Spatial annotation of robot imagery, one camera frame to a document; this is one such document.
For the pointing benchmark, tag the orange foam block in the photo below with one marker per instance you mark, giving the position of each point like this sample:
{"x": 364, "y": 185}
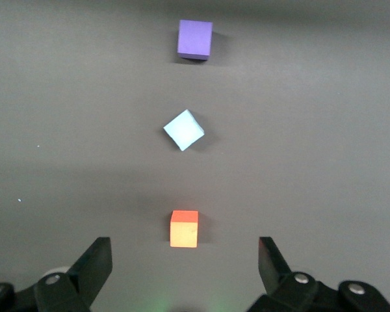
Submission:
{"x": 184, "y": 232}

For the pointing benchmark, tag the light blue foam block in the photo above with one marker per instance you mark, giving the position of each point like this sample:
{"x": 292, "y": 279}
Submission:
{"x": 183, "y": 130}

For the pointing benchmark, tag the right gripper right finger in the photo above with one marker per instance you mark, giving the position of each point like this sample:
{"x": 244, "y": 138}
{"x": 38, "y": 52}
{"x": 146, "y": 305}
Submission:
{"x": 279, "y": 282}

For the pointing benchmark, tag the purple foam block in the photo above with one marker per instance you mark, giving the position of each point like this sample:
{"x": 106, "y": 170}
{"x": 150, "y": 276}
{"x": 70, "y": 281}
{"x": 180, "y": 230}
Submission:
{"x": 195, "y": 39}

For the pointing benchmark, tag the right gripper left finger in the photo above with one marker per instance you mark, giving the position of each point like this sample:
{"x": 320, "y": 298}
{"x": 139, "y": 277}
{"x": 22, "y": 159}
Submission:
{"x": 84, "y": 276}

